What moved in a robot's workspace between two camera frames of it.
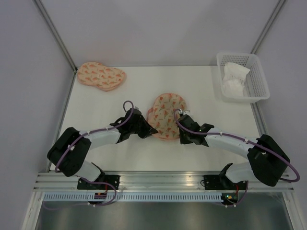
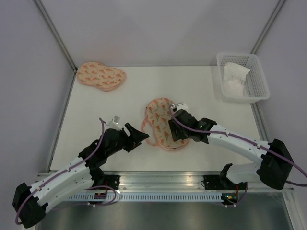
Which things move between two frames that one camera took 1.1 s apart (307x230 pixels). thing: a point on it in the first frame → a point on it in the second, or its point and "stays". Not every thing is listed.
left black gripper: (148, 130) → (132, 143)
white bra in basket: (233, 79) stays
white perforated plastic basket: (255, 88) stays
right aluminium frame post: (277, 8) stays
